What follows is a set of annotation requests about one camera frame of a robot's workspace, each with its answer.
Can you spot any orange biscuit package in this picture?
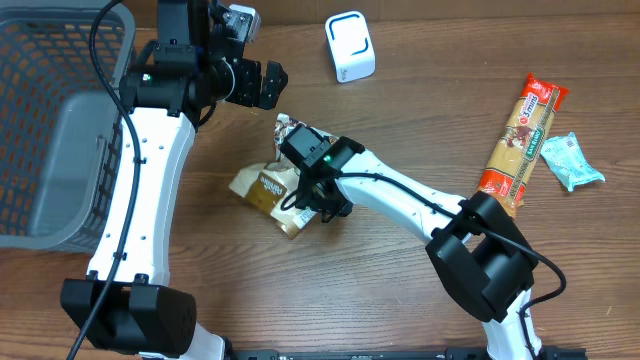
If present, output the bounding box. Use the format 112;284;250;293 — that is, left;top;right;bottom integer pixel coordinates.
477;74;569;218

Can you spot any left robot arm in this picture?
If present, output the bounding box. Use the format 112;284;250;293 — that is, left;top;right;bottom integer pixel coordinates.
60;1;288;359

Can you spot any white brown snack pouch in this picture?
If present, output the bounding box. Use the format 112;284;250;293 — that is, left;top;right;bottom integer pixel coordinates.
229;113;317;239

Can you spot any white barcode scanner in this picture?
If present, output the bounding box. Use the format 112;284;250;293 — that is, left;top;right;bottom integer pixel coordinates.
324;10;376;83

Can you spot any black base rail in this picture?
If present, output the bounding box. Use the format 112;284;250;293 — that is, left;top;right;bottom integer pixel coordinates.
219;347;589;360

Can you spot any teal wipes packet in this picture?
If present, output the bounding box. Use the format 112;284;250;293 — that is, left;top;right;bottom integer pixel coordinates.
541;132;606;192

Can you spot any grey plastic shopping basket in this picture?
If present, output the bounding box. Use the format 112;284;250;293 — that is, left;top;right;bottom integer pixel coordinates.
1;0;122;253

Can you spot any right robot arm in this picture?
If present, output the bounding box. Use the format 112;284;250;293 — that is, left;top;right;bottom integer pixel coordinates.
281;128;542;359

